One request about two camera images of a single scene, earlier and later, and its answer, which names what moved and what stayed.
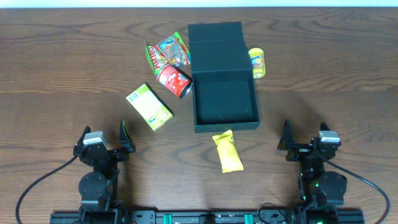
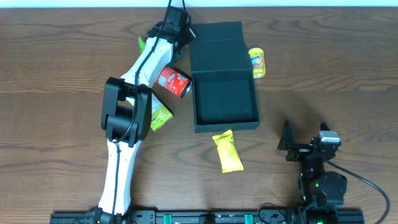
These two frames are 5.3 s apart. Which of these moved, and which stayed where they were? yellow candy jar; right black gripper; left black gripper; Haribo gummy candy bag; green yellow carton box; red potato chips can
Moved: Haribo gummy candy bag; left black gripper
Stayed: yellow candy jar; red potato chips can; right black gripper; green yellow carton box
